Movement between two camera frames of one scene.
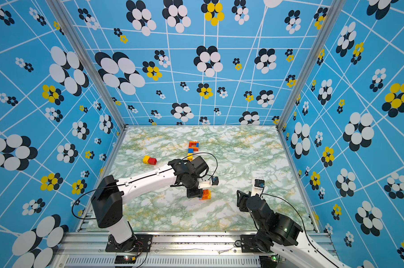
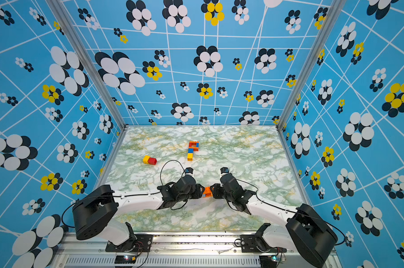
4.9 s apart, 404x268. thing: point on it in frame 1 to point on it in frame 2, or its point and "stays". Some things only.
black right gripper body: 243,201 to 220,192
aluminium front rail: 86,249 stays
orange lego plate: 193,147 stays
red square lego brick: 153,161 stays
